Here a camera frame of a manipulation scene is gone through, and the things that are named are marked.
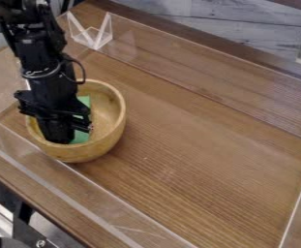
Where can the green rectangular block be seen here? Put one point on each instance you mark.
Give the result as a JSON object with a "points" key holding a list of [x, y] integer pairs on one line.
{"points": [[81, 136]]}

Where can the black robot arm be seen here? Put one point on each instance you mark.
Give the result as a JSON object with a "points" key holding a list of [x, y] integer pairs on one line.
{"points": [[35, 38]]}

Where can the clear acrylic corner bracket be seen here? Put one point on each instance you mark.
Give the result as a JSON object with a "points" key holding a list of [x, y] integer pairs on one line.
{"points": [[89, 36]]}

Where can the brown wooden bowl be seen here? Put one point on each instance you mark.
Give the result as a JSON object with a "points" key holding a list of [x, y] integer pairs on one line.
{"points": [[108, 116]]}

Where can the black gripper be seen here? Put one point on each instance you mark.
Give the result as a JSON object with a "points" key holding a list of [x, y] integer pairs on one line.
{"points": [[49, 101]]}

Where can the clear acrylic tray wall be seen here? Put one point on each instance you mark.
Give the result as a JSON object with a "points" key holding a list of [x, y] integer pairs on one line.
{"points": [[204, 174]]}

